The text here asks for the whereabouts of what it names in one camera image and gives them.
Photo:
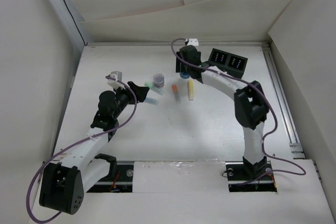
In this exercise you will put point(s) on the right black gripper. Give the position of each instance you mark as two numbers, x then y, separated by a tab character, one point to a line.
181	66

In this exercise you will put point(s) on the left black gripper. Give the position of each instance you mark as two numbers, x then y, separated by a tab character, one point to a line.
140	91

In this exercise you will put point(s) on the blue lidded round jar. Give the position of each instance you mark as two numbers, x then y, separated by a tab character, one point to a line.
184	75

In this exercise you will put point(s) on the clear jar of paper clips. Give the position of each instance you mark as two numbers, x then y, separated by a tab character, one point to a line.
158	80

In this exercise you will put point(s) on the yellow highlighter pen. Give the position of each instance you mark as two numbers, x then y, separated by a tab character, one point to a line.
190	87

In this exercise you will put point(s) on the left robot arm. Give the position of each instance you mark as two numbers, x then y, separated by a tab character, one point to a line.
64	183

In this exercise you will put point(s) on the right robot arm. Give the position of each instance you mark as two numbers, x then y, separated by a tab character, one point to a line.
223	71

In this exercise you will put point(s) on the blue highlighter pen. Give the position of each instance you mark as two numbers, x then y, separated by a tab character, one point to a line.
151	101

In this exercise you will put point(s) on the green highlighter pen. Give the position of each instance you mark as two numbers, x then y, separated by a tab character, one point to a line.
152	87

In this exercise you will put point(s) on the orange highlighter pen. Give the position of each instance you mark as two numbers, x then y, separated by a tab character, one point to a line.
176	94

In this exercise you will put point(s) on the black two-compartment organizer box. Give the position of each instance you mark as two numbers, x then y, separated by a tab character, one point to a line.
233	64

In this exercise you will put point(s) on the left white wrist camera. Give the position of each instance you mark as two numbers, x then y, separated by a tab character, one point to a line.
115	78

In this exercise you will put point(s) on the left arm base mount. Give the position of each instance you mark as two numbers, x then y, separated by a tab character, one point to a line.
122	182

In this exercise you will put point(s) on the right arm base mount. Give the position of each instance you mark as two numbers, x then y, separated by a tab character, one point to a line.
240	182

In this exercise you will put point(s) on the aluminium rail right side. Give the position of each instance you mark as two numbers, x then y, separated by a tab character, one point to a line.
285	117

